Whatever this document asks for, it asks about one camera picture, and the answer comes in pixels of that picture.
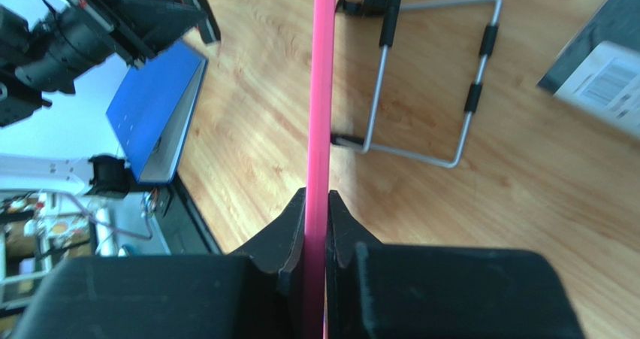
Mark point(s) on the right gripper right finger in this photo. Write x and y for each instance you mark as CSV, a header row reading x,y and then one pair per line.
x,y
378,290

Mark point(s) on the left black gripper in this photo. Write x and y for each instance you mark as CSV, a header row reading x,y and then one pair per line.
x,y
138,38

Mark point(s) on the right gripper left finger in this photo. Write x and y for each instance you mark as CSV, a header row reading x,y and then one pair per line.
x,y
253,292

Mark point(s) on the pink framed whiteboard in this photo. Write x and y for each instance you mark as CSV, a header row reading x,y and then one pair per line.
x,y
318,169

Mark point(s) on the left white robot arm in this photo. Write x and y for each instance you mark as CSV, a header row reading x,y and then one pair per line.
x,y
48,58

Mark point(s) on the black flat box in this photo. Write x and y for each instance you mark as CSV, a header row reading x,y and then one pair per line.
x,y
598,70

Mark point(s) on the blue ring binder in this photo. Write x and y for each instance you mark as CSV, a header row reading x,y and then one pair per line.
x,y
152,110

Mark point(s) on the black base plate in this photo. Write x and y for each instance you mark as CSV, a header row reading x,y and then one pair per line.
x,y
184,229

